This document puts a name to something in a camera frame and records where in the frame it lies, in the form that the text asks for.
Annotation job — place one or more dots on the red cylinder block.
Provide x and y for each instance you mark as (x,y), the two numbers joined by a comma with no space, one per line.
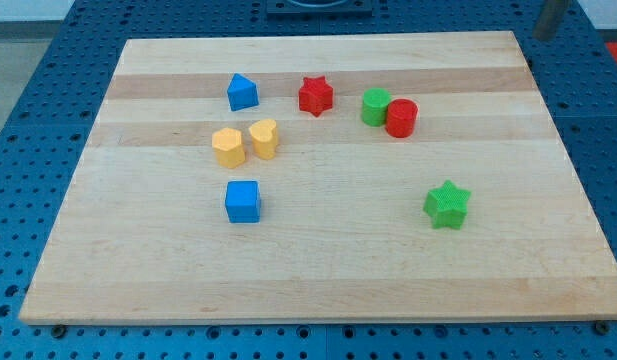
(401,118)

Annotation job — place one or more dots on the grey metal pusher rod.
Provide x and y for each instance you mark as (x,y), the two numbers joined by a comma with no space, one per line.
(549,20)

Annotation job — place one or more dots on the red star block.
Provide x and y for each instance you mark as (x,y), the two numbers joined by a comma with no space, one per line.
(315,95)

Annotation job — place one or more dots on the yellow heart block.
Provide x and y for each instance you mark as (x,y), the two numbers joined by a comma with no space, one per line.
(265,138)

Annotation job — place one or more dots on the blue cube block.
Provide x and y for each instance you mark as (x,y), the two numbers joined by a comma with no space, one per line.
(243,201)

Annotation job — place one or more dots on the green cylinder block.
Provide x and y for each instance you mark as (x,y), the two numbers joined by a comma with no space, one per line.
(375,102)

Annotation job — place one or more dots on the wooden board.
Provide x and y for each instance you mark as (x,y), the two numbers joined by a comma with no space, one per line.
(143,237)

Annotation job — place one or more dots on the yellow hexagon block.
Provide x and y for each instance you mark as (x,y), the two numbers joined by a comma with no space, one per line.
(228,147)

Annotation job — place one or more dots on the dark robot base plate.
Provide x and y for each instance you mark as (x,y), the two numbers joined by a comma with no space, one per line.
(318,7)

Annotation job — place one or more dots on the blue triangle block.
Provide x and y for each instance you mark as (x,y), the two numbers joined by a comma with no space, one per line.
(242,93)

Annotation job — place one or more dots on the green star block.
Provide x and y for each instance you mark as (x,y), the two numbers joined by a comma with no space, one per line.
(447,206)

